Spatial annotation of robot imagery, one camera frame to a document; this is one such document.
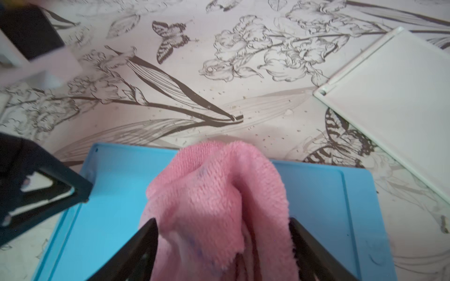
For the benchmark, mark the white drawing tablet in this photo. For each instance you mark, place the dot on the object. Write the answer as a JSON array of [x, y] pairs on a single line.
[[50, 71], [397, 93]]

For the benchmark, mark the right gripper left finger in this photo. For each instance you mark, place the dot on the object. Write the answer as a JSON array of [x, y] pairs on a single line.
[[135, 260]]

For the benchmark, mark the pink cloth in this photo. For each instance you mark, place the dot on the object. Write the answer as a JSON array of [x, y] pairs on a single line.
[[222, 215]]

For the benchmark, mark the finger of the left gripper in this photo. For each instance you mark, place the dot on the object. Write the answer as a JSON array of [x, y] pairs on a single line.
[[23, 210]]

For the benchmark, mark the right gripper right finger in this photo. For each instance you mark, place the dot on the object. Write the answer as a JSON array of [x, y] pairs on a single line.
[[314, 261]]

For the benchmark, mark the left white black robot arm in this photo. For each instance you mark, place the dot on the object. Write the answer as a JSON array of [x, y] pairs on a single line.
[[34, 184]]

